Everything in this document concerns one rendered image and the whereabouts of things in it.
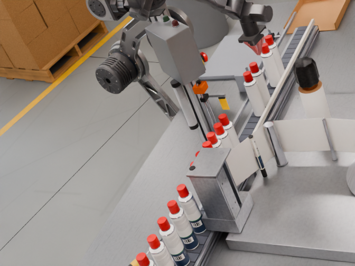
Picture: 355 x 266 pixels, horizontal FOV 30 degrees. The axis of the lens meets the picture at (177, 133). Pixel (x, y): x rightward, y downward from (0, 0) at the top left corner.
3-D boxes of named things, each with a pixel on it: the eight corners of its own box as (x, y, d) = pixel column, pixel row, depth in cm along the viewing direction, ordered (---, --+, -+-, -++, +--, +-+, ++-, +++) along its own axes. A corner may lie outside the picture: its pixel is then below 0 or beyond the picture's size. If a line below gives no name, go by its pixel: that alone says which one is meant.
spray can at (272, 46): (283, 79, 286) (271, 39, 275) (272, 79, 289) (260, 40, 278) (287, 72, 290) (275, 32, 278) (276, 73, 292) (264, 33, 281)
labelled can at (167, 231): (186, 269, 218) (165, 226, 207) (173, 267, 221) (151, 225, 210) (193, 257, 221) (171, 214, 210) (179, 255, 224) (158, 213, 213)
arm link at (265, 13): (231, -10, 230) (224, 13, 229) (258, -10, 223) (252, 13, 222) (248, 3, 239) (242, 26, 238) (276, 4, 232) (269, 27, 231)
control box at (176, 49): (184, 86, 230) (165, 40, 219) (162, 72, 243) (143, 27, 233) (208, 71, 232) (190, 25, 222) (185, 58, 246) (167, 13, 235)
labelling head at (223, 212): (240, 233, 222) (216, 177, 208) (206, 230, 229) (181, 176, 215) (254, 203, 231) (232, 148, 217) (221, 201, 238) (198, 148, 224)
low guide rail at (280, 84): (234, 179, 243) (233, 175, 242) (231, 179, 244) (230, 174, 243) (315, 22, 313) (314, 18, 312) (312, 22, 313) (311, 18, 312)
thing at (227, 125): (242, 162, 252) (225, 120, 241) (230, 161, 255) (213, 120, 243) (246, 153, 255) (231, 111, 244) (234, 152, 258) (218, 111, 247)
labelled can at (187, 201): (204, 235, 228) (184, 192, 216) (191, 234, 230) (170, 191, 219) (209, 224, 231) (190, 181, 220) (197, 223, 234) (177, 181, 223)
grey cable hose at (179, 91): (196, 130, 244) (177, 84, 233) (188, 130, 246) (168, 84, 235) (200, 123, 247) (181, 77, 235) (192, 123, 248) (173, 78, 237)
